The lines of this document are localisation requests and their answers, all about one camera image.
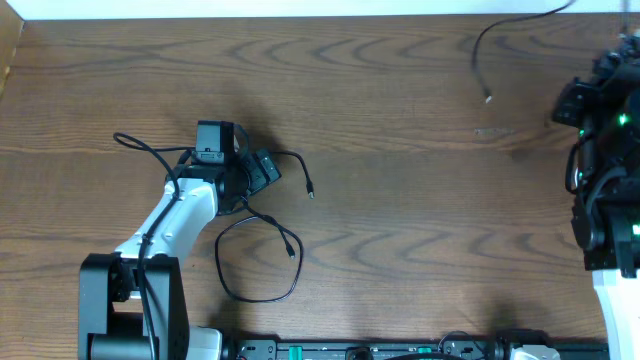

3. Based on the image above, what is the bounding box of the black left camera cable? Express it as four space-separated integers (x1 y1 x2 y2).
112 124 251 360

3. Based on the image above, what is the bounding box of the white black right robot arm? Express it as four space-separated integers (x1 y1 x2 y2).
551 35 639 359

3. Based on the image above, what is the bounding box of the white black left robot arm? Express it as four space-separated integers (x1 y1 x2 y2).
77 149 281 359

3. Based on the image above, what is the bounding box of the brown wooden side panel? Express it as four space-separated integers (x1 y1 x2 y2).
0 0 24 94

